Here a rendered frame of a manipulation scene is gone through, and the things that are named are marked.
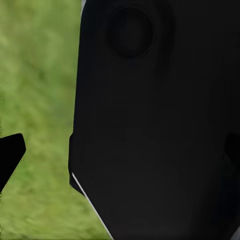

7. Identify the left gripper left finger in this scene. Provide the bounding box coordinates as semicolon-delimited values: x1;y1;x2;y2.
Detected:
0;133;26;193

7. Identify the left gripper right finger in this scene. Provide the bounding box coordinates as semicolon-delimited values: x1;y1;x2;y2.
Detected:
224;133;240;173

